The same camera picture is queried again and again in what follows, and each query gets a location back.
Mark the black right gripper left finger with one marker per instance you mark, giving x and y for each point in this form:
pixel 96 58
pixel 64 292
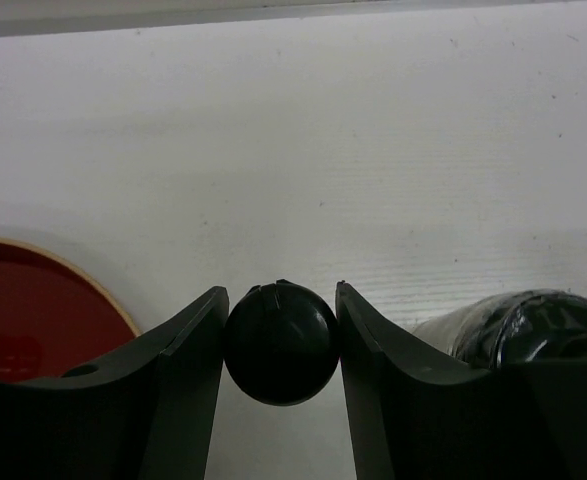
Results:
pixel 142 411

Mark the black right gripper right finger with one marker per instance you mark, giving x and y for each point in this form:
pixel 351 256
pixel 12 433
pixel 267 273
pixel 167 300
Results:
pixel 418 413

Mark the red round tray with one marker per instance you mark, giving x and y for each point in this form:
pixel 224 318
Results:
pixel 53 315

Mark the back black-knob spice jar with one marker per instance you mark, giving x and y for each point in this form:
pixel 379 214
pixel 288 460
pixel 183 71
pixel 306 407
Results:
pixel 511 328

